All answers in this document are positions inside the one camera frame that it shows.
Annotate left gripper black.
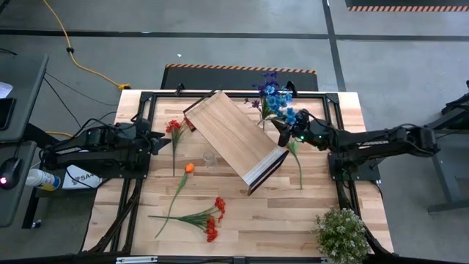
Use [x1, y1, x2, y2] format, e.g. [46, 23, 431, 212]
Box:
[135, 119, 172, 164]

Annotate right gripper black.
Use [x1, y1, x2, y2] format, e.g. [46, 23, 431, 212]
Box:
[272, 109, 333, 150]

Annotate dark red artificial tulip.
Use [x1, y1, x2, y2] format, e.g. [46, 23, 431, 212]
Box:
[286, 139, 304, 191]

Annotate small red flower bunch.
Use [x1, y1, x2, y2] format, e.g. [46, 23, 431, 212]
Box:
[164, 119, 190, 177]

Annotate blue artificial flower bunch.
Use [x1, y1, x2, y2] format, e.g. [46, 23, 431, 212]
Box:
[264, 84, 298, 126]

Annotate orange artificial tulip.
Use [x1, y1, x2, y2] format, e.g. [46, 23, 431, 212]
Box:
[154, 162, 196, 239]

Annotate purple artificial flower bunch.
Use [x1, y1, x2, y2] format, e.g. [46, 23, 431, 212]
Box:
[243, 71, 279, 111]

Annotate large red flower bunch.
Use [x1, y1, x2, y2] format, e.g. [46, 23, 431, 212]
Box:
[148, 197, 227, 243]

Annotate white printed cardboard box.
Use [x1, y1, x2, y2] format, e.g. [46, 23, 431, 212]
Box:
[62, 164, 103, 191]

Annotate black striped-edge floor mat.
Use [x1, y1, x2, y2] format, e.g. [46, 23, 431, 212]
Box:
[344, 0, 469, 12]
[160, 62, 319, 92]

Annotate green potted plant white blossoms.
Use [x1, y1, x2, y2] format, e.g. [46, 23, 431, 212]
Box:
[314, 205, 372, 264]

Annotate white spray bottle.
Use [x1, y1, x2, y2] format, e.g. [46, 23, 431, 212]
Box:
[25, 168, 62, 192]

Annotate grey desk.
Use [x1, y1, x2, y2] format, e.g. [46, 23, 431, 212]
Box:
[0, 54, 51, 228]

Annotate black computer mouse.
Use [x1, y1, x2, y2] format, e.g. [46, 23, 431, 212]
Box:
[0, 157, 22, 191]

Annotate black phone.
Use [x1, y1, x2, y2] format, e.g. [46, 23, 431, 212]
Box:
[0, 97, 17, 131]

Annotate white paper sheet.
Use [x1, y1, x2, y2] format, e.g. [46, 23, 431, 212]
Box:
[0, 81, 14, 99]

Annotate black metal stand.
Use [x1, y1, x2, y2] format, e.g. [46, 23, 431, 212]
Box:
[426, 80, 469, 213]

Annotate black aluminium table frame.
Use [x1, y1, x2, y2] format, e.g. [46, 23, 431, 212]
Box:
[83, 89, 393, 257]

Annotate wooden shelf black metal frame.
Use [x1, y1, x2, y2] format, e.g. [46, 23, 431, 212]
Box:
[182, 90, 290, 197]

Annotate yellow extension cable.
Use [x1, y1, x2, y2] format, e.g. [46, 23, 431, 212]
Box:
[41, 0, 132, 92]

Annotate thin black floor cable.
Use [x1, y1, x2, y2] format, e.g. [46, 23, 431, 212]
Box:
[43, 71, 119, 129]

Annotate silver metal bracket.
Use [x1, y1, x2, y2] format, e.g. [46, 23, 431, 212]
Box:
[115, 256, 159, 264]

